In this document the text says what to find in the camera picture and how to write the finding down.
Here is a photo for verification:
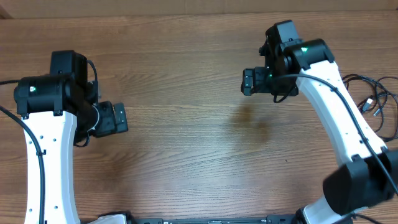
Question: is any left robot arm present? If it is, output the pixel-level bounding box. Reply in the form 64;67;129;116
14;50;128;223

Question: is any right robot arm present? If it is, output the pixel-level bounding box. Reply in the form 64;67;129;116
241;20;397;223

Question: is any brown cardboard back panel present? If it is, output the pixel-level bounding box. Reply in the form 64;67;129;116
1;0;397;19

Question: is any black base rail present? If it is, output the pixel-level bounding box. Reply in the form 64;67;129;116
80;211;355;224

